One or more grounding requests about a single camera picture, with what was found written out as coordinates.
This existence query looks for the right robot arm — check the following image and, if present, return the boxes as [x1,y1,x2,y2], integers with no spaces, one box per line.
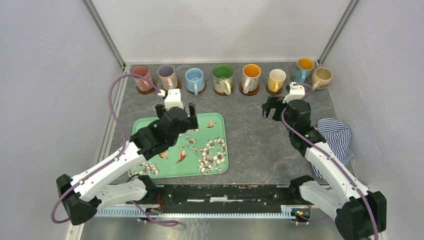
[262,96,387,240]

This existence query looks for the blue striped cloth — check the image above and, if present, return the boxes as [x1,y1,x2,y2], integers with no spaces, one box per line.
[316,118,354,166]

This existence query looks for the dark wooden coaster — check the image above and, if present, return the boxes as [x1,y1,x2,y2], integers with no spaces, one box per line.
[265,84,283,96]

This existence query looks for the light blue mug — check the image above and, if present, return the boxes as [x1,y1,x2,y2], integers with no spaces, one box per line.
[185,68,206,94]

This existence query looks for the orange interior mug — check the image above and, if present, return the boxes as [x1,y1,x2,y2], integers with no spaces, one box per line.
[241,63,261,94]

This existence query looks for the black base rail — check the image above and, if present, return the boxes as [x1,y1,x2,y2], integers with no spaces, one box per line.
[138,184,309,214]

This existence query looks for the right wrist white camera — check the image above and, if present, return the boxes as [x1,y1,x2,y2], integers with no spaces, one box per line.
[282,82,306,104]

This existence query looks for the green interior floral mug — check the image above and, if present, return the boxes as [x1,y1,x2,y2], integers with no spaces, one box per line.
[212,64,234,92]

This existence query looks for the green floral tray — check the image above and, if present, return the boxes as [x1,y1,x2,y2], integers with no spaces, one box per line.
[127,112,229,179]

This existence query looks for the beige mug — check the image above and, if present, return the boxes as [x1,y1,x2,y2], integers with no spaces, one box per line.
[310,67,333,91]

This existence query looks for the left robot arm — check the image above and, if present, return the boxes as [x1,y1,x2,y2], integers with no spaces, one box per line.
[50,103,199,226]

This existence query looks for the pink mug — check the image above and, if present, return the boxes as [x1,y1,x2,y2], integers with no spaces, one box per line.
[131,65,156,85]

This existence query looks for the cream yellow-handled mug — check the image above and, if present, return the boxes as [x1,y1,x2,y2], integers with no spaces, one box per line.
[267,69,287,92]

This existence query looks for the purple interior mug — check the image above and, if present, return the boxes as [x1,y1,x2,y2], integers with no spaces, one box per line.
[157,64,178,85]

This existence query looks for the blue orange-interior mug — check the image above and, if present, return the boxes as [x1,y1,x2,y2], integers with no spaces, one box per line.
[291,58,315,83]

